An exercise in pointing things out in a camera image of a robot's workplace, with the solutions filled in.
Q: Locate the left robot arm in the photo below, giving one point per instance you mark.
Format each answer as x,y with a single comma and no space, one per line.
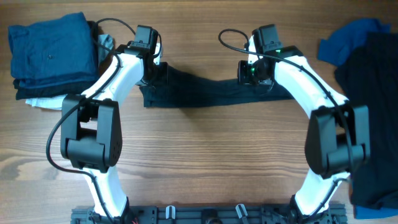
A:
91,133

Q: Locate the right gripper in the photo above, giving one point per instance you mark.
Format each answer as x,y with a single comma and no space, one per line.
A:
243,78

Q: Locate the folded black garment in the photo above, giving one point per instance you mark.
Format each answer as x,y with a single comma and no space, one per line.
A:
49,91

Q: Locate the folded blue shorts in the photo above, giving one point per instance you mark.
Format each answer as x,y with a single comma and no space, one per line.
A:
53,49

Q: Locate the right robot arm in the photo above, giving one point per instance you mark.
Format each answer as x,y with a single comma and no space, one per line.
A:
337,141

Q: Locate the bright blue t-shirt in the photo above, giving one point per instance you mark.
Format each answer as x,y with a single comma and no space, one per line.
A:
336,51

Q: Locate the dark green t-shirt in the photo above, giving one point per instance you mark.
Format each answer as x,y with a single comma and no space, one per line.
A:
177,89

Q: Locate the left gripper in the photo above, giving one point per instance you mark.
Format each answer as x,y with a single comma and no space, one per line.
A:
163,78

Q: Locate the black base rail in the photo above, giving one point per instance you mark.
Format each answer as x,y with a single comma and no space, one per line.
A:
265,214

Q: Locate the folded white garment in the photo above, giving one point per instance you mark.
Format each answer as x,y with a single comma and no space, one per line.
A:
53,103

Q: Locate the folded light grey garment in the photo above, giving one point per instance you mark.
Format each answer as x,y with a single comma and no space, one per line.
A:
107,41

